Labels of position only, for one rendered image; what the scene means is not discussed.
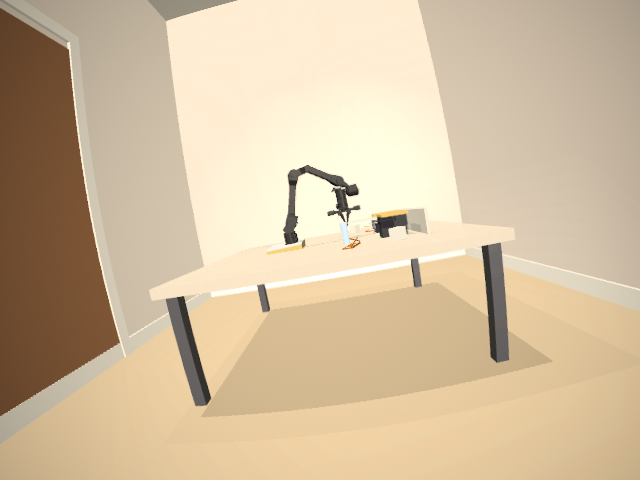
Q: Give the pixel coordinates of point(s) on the beige long flat panel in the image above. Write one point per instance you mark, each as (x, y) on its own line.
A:
(417, 220)

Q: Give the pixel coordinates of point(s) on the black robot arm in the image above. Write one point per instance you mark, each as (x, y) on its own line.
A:
(290, 236)

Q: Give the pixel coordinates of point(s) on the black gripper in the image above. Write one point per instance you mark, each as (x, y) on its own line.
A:
(343, 204)

